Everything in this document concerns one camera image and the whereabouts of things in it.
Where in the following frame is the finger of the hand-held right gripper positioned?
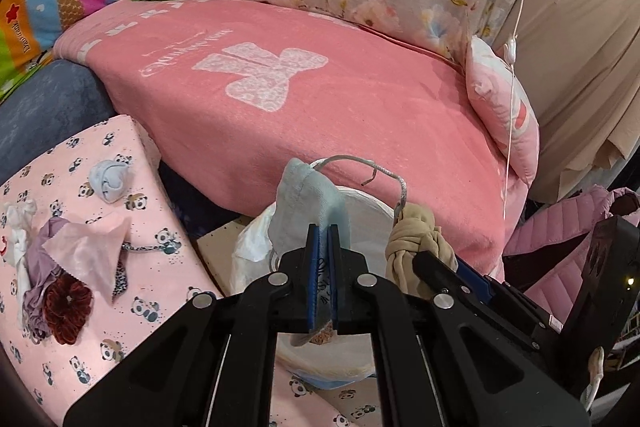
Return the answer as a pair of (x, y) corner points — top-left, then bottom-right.
(456, 258), (497, 295)
(412, 251), (496, 308)

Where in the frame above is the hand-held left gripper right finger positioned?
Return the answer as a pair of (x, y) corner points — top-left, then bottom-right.
(327, 227), (593, 427)

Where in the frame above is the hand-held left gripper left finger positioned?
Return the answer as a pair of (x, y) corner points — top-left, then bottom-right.
(62, 224), (322, 427)

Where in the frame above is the knotted beige sock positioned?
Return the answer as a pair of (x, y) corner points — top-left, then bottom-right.
(385, 202), (459, 300)

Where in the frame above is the white plastic bag bin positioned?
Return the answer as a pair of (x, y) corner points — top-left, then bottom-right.
(232, 201), (283, 295)

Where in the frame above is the light blue sock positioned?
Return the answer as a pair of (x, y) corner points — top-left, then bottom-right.
(89, 157), (132, 204)
(267, 158), (353, 348)

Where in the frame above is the leopard-print strap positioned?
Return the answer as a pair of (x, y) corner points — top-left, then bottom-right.
(112, 239), (169, 299)

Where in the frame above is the pink cloth piece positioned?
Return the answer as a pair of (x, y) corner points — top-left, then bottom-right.
(42, 213), (132, 306)

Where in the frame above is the dark red scrunchie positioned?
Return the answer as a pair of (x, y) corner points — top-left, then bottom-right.
(42, 279), (95, 346)

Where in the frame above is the purple cloth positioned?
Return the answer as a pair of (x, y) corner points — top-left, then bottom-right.
(22, 217), (72, 339)

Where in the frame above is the white cloth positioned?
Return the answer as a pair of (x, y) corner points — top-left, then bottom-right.
(2, 199), (39, 324)

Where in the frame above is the pink padded jacket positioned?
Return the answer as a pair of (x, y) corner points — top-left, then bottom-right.
(502, 186), (640, 324)

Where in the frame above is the pink panda-print sheet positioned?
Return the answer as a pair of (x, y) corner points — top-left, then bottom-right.
(0, 114), (382, 427)

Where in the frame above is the small pink pillow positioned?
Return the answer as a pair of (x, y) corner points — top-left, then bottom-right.
(465, 36), (542, 188)

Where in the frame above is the pink bow-print blanket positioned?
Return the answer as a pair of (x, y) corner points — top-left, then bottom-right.
(52, 0), (532, 289)

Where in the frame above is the beige cloth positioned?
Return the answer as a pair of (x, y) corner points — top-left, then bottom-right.
(492, 0), (640, 204)

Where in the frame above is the rolled light blue sock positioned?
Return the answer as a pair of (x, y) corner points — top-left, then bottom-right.
(89, 157), (132, 204)

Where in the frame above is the blue-grey cushion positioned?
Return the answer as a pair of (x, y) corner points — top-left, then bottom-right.
(0, 59), (122, 184)

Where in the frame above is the white strap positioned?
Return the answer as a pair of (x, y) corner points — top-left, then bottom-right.
(586, 347), (609, 414)

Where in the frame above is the silver wire bin handle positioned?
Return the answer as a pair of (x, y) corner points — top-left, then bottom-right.
(311, 155), (409, 214)

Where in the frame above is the white cable with switch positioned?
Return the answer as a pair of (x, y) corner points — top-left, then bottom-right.
(502, 0), (534, 221)

